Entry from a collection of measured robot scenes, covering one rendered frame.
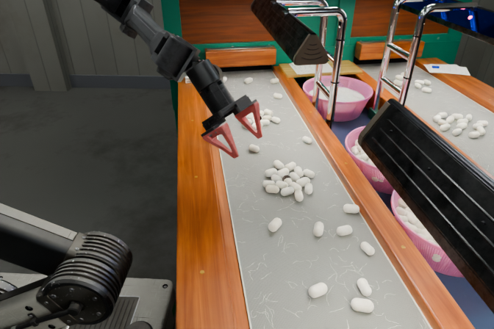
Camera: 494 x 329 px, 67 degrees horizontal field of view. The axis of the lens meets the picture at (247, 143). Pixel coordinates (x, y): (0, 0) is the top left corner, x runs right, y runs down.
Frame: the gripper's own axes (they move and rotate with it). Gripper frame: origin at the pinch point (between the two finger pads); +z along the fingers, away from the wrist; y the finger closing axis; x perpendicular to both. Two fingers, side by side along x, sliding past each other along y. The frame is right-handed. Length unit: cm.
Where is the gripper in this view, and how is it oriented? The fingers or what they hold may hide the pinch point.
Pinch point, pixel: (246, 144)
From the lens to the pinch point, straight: 79.9
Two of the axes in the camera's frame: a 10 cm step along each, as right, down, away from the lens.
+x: 6.5, -3.3, -6.8
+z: 5.4, 8.4, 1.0
